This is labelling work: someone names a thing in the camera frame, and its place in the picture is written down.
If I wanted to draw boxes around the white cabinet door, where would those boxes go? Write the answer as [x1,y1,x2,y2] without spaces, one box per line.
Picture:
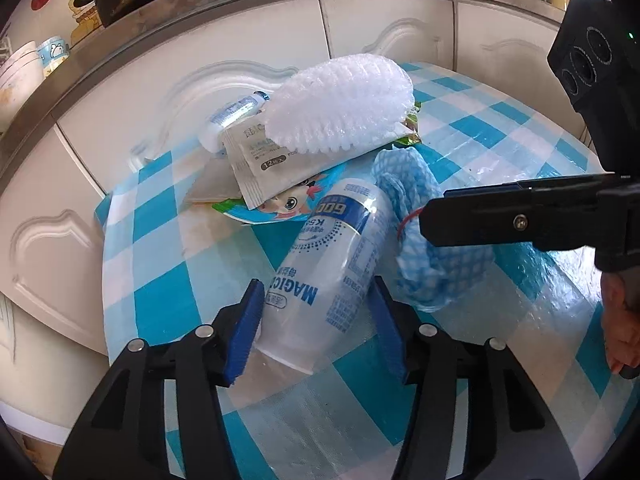
[320,0,457,73]
[0,290,113,431]
[0,125,111,356]
[452,0,598,148]
[54,0,332,196]

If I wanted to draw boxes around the green snack wrapper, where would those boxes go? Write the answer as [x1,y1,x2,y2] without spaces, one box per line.
[390,102,423,148]

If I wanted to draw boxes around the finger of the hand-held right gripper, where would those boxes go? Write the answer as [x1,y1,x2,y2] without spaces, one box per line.
[419,187,601,252]
[442,172,619,199]

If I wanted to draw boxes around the large white blue-label plastic bottle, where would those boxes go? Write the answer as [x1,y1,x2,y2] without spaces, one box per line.
[255,178,393,375]

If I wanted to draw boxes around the blue white checked tablecloth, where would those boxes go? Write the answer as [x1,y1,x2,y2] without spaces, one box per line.
[95,60,640,480]

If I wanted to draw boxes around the blue cartoon snack wrapper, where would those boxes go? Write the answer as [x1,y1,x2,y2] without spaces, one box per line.
[212,167,346,226]

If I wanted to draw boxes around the blue checked cloth bundle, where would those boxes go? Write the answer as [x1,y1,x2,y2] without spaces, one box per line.
[372,146,496,313]

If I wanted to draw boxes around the person's right hand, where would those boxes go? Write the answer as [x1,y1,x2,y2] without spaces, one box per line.
[600,270,640,380]

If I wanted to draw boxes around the grey cardboard piece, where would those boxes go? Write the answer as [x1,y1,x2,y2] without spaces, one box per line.
[184,157,241,204]

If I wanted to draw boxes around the cartoon wall sticker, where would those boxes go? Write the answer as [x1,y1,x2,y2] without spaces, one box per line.
[65,0,102,46]

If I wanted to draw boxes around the white wipes packet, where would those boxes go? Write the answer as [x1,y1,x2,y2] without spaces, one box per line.
[220,122,326,209]

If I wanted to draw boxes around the blue print white bowl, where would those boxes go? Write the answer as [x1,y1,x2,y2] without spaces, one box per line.
[36,36,71,78]

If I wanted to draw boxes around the stack of white bowls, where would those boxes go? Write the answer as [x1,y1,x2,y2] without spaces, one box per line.
[0,40,46,133]

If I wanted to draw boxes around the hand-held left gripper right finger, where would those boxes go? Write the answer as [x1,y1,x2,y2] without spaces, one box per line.
[367,275,583,480]

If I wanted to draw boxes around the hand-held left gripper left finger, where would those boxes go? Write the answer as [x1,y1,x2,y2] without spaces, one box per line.
[55,277,266,480]

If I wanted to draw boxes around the small white blue-label bottle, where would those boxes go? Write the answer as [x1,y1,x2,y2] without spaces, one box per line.
[198,91,273,153]

